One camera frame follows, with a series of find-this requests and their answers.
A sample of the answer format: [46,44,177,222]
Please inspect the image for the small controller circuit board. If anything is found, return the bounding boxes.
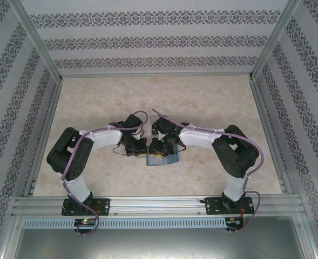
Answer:
[74,218,99,227]
[225,215,245,227]

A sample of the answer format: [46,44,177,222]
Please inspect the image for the grey sheet metal panel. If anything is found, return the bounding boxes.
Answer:
[12,228,317,259]

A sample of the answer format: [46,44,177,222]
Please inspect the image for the purple cable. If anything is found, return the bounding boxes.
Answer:
[151,108,265,236]
[60,110,149,236]

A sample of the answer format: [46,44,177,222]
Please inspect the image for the aluminium table base rail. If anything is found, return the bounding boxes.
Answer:
[11,196,303,217]

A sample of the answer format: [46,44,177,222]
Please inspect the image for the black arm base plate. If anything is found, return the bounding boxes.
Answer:
[205,196,254,216]
[62,198,111,216]

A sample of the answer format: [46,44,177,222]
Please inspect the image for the slotted grey cable duct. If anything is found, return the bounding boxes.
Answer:
[22,217,227,229]

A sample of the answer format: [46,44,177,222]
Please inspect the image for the aluminium table side rail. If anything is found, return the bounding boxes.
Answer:
[249,78,293,194]
[23,79,65,197]

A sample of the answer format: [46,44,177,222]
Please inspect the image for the aluminium frame post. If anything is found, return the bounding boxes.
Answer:
[11,0,63,81]
[249,0,302,80]

